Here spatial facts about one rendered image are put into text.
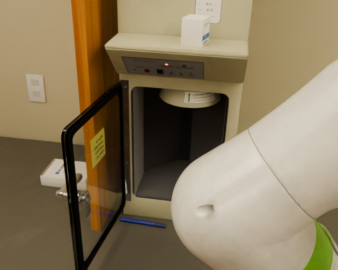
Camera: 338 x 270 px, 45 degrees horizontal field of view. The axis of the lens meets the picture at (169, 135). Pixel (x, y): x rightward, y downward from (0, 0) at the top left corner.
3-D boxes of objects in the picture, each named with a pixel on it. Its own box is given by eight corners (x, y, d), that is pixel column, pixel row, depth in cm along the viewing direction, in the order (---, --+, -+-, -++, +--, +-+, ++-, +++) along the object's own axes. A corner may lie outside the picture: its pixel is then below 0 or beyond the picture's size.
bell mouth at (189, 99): (164, 82, 126) (164, 65, 123) (222, 87, 123) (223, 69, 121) (154, 105, 110) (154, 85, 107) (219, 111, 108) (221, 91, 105)
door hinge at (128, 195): (123, 200, 125) (119, 79, 107) (131, 201, 125) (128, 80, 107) (121, 203, 124) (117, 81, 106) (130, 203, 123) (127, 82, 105)
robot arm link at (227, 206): (267, 175, 33) (233, 104, 43) (151, 254, 37) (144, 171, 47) (362, 275, 42) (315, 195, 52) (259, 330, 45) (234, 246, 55)
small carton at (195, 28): (188, 39, 97) (189, 13, 94) (208, 42, 95) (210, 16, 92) (180, 44, 92) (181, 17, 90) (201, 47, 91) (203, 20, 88)
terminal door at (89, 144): (125, 204, 124) (122, 80, 105) (79, 279, 98) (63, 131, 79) (123, 204, 124) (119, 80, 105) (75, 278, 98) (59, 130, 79)
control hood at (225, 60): (118, 70, 106) (117, 31, 101) (243, 80, 102) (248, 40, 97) (105, 85, 96) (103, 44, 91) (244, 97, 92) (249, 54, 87)
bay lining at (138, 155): (148, 155, 145) (148, 59, 129) (221, 162, 142) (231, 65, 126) (132, 195, 124) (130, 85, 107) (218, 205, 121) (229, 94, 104)
